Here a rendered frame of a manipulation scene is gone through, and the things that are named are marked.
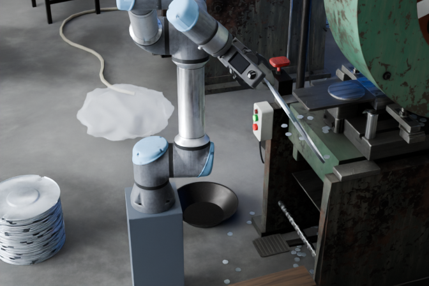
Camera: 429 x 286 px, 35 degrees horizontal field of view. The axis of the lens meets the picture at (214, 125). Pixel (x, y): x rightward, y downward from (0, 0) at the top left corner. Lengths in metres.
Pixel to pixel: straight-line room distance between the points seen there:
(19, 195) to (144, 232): 0.69
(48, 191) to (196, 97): 0.94
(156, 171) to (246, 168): 1.13
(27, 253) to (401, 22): 1.74
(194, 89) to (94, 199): 1.15
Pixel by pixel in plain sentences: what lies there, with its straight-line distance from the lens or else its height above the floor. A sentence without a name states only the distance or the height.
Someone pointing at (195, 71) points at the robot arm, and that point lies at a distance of 2.08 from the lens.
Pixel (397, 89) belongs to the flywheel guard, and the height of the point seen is 1.05.
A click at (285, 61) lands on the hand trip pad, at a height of 0.76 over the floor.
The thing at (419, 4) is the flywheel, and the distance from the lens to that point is 1.75.
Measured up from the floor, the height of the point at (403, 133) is 0.72.
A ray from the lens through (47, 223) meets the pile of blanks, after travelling 2.74.
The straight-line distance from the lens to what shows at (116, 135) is 3.41.
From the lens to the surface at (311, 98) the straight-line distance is 2.28.
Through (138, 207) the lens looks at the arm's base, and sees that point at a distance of 2.28.
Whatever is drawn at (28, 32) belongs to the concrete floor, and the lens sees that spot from 4.82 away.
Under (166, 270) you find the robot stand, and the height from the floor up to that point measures 0.20.
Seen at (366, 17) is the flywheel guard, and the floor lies 1.27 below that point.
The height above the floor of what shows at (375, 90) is 0.78.
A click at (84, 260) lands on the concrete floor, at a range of 2.81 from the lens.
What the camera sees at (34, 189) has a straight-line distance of 2.83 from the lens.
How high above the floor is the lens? 1.88
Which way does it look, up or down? 32 degrees down
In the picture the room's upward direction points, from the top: straight up
